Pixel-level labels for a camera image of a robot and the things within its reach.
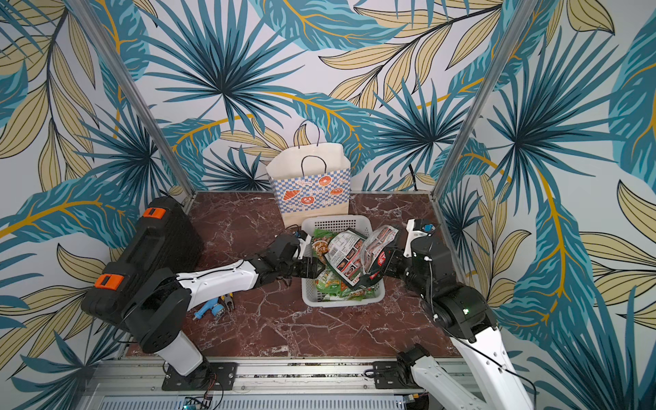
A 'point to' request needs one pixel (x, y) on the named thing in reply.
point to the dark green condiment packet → (345, 254)
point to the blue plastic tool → (216, 308)
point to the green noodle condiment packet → (330, 287)
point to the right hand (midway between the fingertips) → (387, 248)
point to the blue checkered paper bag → (311, 179)
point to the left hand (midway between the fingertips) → (318, 268)
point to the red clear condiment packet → (374, 244)
